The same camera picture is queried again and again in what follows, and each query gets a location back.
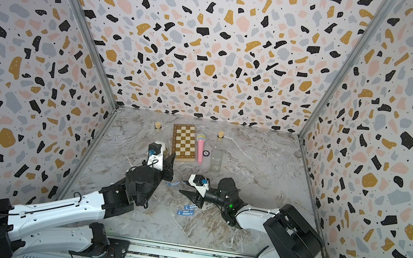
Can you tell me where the metal corner post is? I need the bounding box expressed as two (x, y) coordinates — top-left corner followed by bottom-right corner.
(21, 0), (135, 112)
(297, 0), (398, 151)

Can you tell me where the clear glass bottle with cork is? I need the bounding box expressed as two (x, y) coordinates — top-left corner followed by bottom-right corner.
(210, 131), (225, 172)

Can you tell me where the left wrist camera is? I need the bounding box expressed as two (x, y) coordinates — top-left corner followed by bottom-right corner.
(147, 141), (166, 171)

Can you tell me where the pink toy microphone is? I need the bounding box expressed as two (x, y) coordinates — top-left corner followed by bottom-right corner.
(196, 133), (206, 164)

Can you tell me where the right metal corner post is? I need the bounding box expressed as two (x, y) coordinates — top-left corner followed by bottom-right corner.
(297, 0), (398, 151)

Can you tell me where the wooden chessboard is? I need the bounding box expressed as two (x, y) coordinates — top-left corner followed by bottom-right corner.
(172, 124), (196, 163)

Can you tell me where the left metal corner post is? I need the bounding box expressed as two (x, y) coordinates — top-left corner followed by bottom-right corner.
(21, 0), (135, 112)

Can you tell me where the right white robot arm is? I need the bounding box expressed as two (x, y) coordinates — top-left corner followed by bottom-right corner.
(180, 174), (324, 258)

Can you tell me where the glass bottle blue label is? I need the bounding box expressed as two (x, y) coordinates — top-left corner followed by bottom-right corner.
(153, 122), (170, 152)
(165, 170), (188, 188)

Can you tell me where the glass bottle blue label back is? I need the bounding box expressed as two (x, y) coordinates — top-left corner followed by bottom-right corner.
(153, 122), (170, 152)

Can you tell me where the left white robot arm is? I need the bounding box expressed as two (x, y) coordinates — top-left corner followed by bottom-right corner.
(0, 152), (176, 258)

